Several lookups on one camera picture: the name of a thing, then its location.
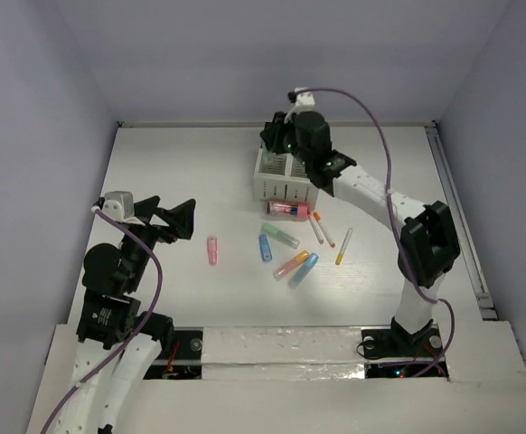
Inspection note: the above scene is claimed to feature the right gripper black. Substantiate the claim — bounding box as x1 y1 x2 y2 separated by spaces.
262 110 312 167

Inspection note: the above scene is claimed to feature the yellow white pen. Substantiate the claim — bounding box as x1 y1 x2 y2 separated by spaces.
335 228 353 266

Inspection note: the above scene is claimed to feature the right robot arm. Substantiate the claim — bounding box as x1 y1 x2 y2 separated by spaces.
260 111 461 354

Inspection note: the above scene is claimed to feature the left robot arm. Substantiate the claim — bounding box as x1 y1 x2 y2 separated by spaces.
42 191 196 433

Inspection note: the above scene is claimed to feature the black organizer container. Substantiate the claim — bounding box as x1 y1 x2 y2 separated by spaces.
273 124 331 160

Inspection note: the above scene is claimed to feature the white organizer container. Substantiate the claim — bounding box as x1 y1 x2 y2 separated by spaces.
253 146 319 207

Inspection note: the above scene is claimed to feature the pink capped tube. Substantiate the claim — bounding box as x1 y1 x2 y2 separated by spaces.
266 200 312 221

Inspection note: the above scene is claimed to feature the orange tipped white pen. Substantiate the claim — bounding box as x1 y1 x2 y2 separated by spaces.
314 212 336 248

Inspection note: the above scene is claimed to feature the orange pink glue stick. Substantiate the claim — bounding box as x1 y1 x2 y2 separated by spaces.
273 250 310 280

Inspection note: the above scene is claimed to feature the foil covered front board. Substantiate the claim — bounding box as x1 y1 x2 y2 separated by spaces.
201 326 366 381

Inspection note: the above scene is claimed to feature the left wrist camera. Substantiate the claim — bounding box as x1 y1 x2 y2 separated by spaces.
91 191 135 222

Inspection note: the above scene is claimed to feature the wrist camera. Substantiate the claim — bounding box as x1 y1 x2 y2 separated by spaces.
91 191 135 222
287 88 315 110

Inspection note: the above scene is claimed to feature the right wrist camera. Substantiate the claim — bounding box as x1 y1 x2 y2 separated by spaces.
287 88 315 110

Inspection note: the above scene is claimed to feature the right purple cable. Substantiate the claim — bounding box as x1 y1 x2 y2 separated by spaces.
287 87 456 379

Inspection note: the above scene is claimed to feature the purple cable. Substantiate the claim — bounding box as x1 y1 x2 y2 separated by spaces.
287 87 456 379
41 205 164 434

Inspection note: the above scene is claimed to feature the back wall rail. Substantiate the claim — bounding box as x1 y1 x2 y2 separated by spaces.
118 120 437 129

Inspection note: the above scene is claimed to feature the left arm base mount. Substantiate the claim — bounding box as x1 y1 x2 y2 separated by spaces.
144 327 203 380

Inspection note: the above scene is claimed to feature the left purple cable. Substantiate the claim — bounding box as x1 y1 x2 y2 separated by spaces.
41 205 164 434

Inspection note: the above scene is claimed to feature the right aluminium rail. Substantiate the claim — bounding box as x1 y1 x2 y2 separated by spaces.
425 124 500 321

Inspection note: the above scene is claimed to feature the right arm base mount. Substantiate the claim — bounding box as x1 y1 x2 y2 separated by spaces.
356 325 449 379

